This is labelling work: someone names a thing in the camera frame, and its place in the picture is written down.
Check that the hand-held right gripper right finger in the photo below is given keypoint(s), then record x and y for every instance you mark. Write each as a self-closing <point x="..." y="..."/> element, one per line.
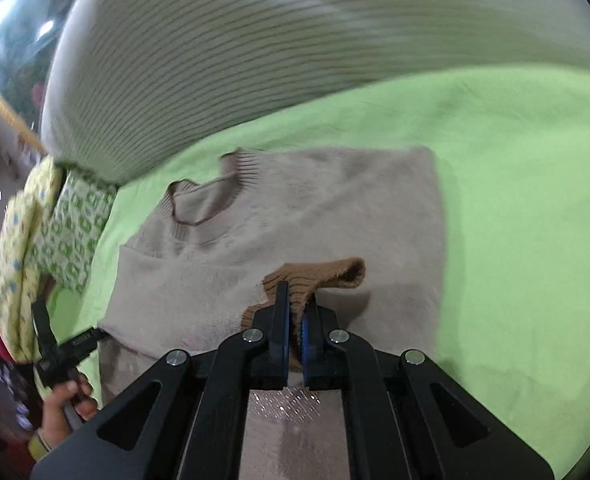
<point x="320" y="350"/>

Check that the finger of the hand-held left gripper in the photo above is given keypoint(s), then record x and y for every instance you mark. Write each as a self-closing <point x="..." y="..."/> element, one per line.
<point x="82" y="342"/>
<point x="42" y="325"/>

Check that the green bed sheet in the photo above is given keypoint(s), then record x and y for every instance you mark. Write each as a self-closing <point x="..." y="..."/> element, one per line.
<point x="515" y="200"/>

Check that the green checked pillow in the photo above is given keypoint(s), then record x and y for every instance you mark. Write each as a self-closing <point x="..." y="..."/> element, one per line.
<point x="72" y="230"/>

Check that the yellow printed quilt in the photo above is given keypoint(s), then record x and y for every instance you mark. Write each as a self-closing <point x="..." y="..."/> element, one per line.
<point x="20" y="250"/>

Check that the yellow wristband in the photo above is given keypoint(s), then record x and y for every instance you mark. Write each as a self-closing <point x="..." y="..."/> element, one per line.
<point x="39" y="444"/>

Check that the person's left hand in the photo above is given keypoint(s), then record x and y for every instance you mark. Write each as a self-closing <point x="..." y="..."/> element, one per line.
<point x="60" y="415"/>

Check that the striped grey pillow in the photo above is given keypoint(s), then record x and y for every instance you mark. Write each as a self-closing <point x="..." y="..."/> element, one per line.
<point x="225" y="50"/>

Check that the gold framed floral painting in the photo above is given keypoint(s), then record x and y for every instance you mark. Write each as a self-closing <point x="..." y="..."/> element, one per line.
<point x="20" y="35"/>

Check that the beige knit sweater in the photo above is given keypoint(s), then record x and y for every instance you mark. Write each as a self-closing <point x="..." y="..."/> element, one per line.
<point x="300" y="210"/>

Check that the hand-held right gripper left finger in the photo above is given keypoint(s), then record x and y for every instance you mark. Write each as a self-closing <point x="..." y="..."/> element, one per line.
<point x="274" y="340"/>

